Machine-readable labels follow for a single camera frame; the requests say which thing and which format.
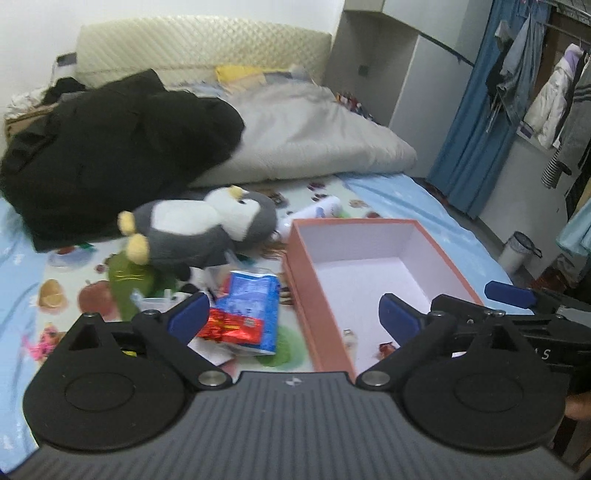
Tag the grey striped sweater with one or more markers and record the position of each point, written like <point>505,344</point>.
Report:
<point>572,132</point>

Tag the wall power socket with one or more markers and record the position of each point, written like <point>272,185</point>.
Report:
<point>66,59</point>

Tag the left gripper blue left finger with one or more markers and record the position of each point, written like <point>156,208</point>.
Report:
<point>186,319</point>

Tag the white clothes pile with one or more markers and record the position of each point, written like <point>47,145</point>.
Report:
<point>25,102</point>

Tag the right hand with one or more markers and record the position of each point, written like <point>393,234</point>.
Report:
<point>578,407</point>

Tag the green fabric massage stick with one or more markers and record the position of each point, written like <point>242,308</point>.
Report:
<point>124,277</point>

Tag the light blue bedsheet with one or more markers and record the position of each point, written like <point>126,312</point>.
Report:
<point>392,196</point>

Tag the pink cardboard box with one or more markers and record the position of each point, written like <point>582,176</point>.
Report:
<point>339,269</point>

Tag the hanging white jacket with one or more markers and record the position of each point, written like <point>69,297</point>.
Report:
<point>550,104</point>

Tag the white lotion tube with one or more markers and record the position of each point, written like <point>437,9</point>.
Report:
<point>327,207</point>

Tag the grey quilt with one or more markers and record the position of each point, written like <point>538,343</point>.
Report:
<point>297,130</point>

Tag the dark red snack packet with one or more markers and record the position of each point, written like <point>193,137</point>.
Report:
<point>386,349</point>

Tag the red foil candy wrapper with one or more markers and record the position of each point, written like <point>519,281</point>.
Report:
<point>224,327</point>

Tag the white trash bin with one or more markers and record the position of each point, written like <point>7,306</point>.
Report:
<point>517,250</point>

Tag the blue curtain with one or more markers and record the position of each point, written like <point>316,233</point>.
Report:
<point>478,143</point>

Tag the cardboard box by bed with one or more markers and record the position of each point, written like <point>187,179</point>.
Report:
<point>13,126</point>

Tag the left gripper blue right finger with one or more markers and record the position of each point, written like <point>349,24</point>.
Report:
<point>400,318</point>

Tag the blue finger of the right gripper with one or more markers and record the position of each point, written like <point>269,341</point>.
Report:
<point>510,295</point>

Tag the printed food pattern mat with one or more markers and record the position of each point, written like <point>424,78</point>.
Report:
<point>98,277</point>

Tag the blue snack packet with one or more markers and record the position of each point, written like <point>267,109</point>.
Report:
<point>267,291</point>

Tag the black jacket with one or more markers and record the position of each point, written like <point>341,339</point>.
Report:
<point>131,141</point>

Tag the cream padded headboard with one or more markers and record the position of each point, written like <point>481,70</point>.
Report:
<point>189,48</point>

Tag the pink feather keychain toy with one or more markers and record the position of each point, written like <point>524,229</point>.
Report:
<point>48,340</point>

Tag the hanging denim clothes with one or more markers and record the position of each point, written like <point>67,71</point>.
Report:
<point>511,80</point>

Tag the white plastic bag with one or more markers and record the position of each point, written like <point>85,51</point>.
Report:
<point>214,282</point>

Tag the grey wardrobe cabinet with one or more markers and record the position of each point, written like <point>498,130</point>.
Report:
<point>409,63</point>

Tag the grey penguin plush toy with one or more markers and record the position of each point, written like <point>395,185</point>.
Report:
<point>179,235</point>

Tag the yellow pillow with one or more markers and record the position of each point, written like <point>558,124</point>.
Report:
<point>241,76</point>

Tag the white paper towel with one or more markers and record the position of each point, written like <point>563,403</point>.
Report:
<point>211,351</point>

